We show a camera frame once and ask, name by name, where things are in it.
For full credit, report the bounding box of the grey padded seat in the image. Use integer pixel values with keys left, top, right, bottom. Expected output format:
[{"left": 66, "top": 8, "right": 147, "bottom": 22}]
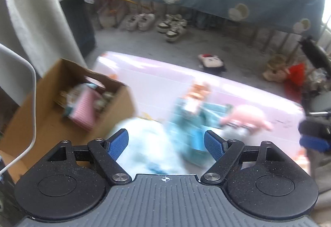
[{"left": 308, "top": 94, "right": 331, "bottom": 115}]

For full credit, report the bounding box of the orange striped white cloth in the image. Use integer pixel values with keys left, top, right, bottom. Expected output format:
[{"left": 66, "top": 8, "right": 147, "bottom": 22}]
[{"left": 185, "top": 82, "right": 211, "bottom": 111}]

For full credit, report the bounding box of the red plastic bag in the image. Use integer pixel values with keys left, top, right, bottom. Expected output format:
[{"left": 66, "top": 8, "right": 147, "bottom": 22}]
[{"left": 284, "top": 63, "right": 307, "bottom": 93}]

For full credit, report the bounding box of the white cable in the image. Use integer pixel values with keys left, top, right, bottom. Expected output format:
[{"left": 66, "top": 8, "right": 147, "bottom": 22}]
[{"left": 0, "top": 43, "right": 37, "bottom": 176}]

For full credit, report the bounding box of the pink plush toy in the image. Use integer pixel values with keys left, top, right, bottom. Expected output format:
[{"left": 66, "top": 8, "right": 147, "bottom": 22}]
[{"left": 220, "top": 104, "right": 273, "bottom": 137}]

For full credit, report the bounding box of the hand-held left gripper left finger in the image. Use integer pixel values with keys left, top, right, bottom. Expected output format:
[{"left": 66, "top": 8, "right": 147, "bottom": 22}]
[{"left": 47, "top": 129, "right": 131, "bottom": 186}]

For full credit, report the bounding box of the white shoe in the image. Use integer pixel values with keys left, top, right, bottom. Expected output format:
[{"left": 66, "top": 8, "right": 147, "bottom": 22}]
[
  {"left": 124, "top": 16, "right": 142, "bottom": 31},
  {"left": 137, "top": 13, "right": 156, "bottom": 31}
]

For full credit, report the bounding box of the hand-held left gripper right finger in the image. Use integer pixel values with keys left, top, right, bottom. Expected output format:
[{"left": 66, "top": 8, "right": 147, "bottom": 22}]
[{"left": 200, "top": 130, "right": 285, "bottom": 185}]

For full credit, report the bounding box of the dark cabinet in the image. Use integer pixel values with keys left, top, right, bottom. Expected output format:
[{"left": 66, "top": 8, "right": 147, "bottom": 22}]
[{"left": 59, "top": 0, "right": 96, "bottom": 58}]

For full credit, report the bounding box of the pink ribbed packet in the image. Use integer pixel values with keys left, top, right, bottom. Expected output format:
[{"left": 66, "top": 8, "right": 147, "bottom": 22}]
[{"left": 71, "top": 87, "right": 100, "bottom": 132}]

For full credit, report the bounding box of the grey white curtain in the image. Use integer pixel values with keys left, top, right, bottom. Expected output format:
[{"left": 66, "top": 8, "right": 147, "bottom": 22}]
[{"left": 0, "top": 0, "right": 87, "bottom": 106}]

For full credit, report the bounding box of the white and black plush toy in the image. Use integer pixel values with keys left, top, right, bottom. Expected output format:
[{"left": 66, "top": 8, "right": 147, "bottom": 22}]
[{"left": 198, "top": 53, "right": 228, "bottom": 73}]

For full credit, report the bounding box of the pale green plastic bag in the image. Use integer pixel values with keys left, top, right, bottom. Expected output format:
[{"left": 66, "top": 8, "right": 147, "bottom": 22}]
[{"left": 107, "top": 116, "right": 192, "bottom": 176}]

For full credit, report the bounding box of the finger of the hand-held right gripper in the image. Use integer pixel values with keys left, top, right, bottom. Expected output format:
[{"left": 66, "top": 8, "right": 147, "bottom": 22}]
[
  {"left": 299, "top": 135, "right": 330, "bottom": 153},
  {"left": 297, "top": 117, "right": 327, "bottom": 137}
]

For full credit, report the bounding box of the brown cardboard box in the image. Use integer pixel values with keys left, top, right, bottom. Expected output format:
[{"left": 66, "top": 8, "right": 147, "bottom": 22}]
[{"left": 0, "top": 59, "right": 136, "bottom": 183}]

